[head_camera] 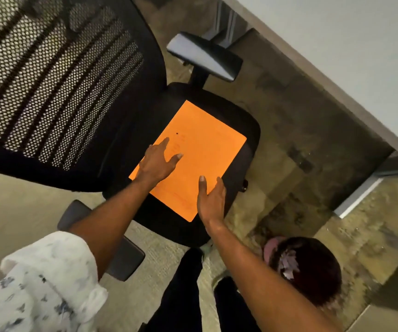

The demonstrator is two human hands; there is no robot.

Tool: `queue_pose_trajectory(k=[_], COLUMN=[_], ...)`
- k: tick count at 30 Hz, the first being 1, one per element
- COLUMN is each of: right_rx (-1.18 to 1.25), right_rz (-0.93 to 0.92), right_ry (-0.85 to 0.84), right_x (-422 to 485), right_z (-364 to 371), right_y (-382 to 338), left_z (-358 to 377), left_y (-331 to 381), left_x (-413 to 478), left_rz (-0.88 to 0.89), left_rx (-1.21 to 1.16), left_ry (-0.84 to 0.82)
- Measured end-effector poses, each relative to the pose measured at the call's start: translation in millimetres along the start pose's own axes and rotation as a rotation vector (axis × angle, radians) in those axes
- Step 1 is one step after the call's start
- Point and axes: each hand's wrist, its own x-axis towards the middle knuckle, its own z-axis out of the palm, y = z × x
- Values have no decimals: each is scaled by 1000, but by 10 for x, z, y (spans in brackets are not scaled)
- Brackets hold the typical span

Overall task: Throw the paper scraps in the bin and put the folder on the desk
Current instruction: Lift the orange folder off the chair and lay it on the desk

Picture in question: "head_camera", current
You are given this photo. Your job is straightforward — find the person's left hand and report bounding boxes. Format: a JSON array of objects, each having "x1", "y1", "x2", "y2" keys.
[{"x1": 134, "y1": 137, "x2": 184, "y2": 190}]

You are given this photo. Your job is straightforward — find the person's right hand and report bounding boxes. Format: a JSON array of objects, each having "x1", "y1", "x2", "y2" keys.
[{"x1": 197, "y1": 175, "x2": 227, "y2": 229}]

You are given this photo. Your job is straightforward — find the person's left forearm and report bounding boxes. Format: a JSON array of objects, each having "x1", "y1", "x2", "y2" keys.
[{"x1": 68, "y1": 178, "x2": 156, "y2": 280}]

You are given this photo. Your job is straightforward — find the person's right forearm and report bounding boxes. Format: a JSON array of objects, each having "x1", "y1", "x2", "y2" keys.
[{"x1": 202, "y1": 219, "x2": 345, "y2": 332}]

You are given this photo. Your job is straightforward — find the orange paper envelope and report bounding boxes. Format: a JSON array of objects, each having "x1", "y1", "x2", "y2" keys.
[{"x1": 129, "y1": 100, "x2": 247, "y2": 222}]

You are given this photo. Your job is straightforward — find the black chair seat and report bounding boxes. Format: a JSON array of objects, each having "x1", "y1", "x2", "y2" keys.
[{"x1": 102, "y1": 82, "x2": 261, "y2": 248}]

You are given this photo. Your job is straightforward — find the black chair armrest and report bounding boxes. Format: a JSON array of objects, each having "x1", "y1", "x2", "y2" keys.
[
  {"x1": 166, "y1": 32, "x2": 244, "y2": 89},
  {"x1": 57, "y1": 200, "x2": 146, "y2": 282}
]

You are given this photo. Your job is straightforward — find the black trousers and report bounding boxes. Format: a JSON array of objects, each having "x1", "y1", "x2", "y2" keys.
[{"x1": 138, "y1": 248, "x2": 262, "y2": 332}]

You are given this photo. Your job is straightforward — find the white flower hair clip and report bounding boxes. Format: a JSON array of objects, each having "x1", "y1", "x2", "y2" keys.
[{"x1": 278, "y1": 250, "x2": 300, "y2": 280}]

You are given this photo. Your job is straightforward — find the grey metal desk leg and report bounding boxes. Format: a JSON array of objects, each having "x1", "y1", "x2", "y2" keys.
[{"x1": 213, "y1": 1, "x2": 253, "y2": 49}]

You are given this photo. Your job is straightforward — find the black mesh chair backrest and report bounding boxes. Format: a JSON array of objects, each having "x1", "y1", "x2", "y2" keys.
[{"x1": 0, "y1": 0, "x2": 168, "y2": 193}]

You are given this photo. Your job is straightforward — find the white metal desk leg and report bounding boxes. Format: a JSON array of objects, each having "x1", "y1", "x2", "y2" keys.
[{"x1": 334, "y1": 152, "x2": 398, "y2": 219}]

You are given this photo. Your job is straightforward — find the white floral shirt sleeve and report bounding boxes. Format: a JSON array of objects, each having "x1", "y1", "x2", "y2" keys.
[{"x1": 0, "y1": 231, "x2": 109, "y2": 332}]

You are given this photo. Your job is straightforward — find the pink hair tie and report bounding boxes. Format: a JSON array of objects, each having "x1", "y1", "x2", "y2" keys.
[{"x1": 263, "y1": 237, "x2": 287, "y2": 265}]

